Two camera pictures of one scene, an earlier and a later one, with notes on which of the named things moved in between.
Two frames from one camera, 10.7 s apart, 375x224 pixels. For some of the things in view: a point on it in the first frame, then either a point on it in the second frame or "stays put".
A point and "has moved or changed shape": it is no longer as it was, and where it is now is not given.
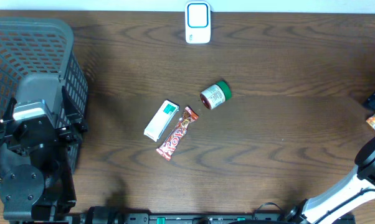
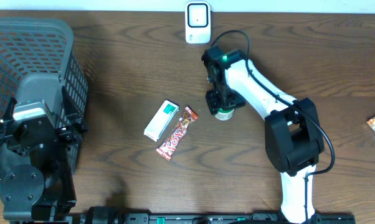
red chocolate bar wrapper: x=169 y=147 stays put
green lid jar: x=215 y=96 has moved or changed shape
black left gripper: x=65 y=138 stays put
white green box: x=161 y=120 stays put
